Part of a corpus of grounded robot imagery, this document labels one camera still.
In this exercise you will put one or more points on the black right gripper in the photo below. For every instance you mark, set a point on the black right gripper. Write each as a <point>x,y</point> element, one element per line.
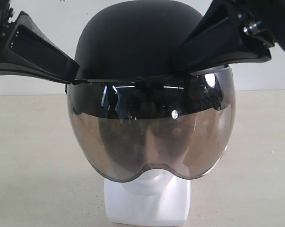
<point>232,31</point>

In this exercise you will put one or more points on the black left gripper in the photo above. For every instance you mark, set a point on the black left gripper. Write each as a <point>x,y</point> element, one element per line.
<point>26,51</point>

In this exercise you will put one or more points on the black helmet with tinted visor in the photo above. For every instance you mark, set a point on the black helmet with tinted visor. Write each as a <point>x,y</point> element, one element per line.
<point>154,119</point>

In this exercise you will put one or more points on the white mannequin head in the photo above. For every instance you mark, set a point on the white mannequin head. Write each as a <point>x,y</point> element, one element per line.
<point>155,196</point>

